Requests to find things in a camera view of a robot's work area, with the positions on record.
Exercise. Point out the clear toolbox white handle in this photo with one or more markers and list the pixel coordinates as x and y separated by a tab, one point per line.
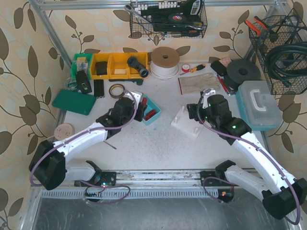
257	107

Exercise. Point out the red white tape roll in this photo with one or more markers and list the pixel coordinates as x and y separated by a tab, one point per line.
185	68

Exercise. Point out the black green meter device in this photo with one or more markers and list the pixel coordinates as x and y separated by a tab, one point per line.
82	82

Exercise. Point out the green storage bin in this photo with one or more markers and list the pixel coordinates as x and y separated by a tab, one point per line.
81	62

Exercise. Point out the brown tape roll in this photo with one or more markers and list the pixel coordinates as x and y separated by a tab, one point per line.
117	91

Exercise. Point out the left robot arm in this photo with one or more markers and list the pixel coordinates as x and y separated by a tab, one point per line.
51	164

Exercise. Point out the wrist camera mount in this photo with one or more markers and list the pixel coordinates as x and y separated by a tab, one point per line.
205	95
135	96

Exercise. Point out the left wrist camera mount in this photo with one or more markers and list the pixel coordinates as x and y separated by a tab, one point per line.
135	96

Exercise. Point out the black electrical tape roll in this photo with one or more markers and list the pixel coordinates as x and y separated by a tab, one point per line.
177	18

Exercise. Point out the black ribbed block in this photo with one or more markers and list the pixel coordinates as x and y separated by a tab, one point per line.
99	91

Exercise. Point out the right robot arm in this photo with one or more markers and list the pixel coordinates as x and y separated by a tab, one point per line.
280	192

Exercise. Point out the metal nail pin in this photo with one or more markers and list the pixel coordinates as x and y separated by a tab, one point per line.
110	145

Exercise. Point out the round beige power socket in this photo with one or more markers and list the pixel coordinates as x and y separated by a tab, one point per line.
63	131

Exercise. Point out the light blue plastic box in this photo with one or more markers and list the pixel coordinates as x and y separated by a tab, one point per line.
150	106

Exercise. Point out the yellow storage bin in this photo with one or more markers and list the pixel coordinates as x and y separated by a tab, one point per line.
117	67

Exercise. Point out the long red spring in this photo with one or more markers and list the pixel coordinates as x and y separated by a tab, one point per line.
144	102

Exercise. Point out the beige work glove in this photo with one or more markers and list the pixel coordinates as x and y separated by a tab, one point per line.
198	83

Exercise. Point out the wire basket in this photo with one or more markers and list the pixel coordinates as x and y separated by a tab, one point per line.
281	51
158	20

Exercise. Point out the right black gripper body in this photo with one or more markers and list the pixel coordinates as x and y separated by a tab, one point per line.
192	112

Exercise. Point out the top wire basket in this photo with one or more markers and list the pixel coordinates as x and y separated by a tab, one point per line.
158	20

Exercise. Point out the grey pipe fitting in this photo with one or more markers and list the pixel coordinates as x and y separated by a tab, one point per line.
135	64

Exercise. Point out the green plastic lid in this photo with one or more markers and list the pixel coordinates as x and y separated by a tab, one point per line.
74	102

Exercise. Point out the white cable spool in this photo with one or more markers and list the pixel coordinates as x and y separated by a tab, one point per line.
164	63

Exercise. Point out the black box in bin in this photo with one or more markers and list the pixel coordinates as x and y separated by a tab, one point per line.
101	68

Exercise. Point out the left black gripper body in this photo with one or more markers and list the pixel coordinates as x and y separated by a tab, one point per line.
140	111

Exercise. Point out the right wire basket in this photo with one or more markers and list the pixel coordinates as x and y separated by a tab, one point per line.
281	51

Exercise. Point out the black disc spool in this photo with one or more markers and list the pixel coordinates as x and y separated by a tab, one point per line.
239	71

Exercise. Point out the yellow black screwdriver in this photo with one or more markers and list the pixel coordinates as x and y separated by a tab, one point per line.
197	68

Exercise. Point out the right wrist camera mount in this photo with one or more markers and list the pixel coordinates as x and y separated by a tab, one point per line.
205	95

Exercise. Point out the white peg board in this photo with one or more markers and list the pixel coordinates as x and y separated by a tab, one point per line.
189	126

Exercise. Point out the silver wrench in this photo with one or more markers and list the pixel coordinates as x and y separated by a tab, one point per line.
129	9

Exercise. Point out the green bin rail base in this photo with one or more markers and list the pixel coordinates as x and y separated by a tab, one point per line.
138	82

